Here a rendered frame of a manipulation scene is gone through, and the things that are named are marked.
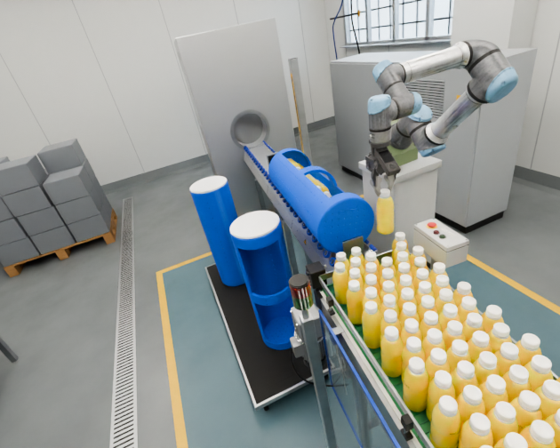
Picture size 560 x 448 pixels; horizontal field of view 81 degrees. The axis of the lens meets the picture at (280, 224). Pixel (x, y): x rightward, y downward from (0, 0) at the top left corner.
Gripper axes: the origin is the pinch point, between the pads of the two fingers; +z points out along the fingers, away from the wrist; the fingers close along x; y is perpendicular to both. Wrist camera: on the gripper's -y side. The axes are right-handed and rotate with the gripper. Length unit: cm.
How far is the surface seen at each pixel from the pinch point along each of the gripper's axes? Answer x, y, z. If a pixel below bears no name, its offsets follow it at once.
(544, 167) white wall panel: -265, 134, 111
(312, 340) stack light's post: 46, -28, 29
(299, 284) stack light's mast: 46, -28, 4
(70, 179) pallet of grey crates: 210, 300, 40
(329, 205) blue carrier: 16.4, 17.5, 8.5
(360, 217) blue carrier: 2.9, 15.9, 18.3
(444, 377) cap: 21, -60, 22
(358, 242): 7.3, 10.7, 27.3
